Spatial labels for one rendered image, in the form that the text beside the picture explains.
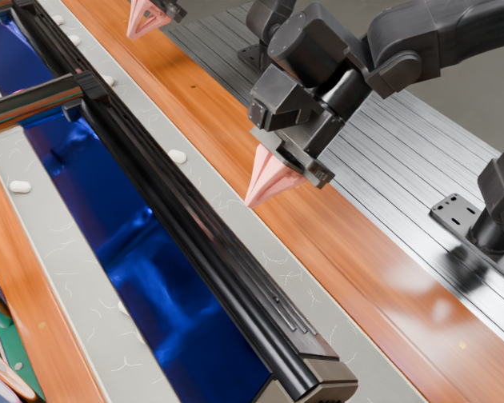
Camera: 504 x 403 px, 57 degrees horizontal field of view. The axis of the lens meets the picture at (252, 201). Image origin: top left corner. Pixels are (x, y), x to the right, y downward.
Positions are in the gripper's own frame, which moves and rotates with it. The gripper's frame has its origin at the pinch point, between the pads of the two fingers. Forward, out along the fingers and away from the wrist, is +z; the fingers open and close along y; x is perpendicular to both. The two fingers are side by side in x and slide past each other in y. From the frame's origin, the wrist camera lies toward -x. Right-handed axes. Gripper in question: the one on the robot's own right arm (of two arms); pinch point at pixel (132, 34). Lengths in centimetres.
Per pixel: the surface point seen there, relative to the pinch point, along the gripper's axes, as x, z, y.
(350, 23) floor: 165, -63, -89
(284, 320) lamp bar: -31, 0, 68
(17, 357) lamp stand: -13, 38, 39
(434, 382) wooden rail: 9, 6, 72
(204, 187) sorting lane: 6.4, 10.6, 29.4
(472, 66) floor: 178, -79, -24
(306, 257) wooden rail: 9, 7, 50
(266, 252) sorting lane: 6.9, 10.0, 45.4
